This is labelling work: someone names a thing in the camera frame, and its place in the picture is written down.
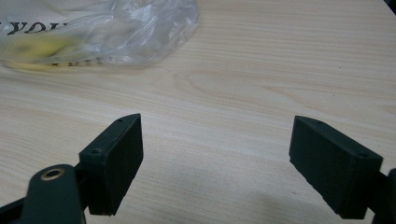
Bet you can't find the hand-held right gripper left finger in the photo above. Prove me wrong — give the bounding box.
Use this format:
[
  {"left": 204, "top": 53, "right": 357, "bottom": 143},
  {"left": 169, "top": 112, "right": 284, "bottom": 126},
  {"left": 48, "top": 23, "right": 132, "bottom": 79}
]
[{"left": 78, "top": 113, "right": 145, "bottom": 217}]

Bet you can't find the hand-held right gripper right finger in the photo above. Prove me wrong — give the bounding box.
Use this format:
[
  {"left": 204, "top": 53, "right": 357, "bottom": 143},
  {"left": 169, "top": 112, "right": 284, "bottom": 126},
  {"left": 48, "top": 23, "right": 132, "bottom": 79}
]
[{"left": 288, "top": 115, "right": 384, "bottom": 220}]

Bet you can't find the clear plastic bag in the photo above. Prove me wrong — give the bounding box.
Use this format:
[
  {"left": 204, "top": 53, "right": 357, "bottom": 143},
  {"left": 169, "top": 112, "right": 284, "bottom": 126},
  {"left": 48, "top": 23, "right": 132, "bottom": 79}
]
[{"left": 0, "top": 0, "right": 201, "bottom": 70}]

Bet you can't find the yellow banana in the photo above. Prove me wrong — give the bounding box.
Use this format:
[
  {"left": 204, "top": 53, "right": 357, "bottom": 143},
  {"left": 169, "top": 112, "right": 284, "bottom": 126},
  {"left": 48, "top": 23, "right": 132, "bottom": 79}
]
[{"left": 3, "top": 36, "right": 82, "bottom": 64}]

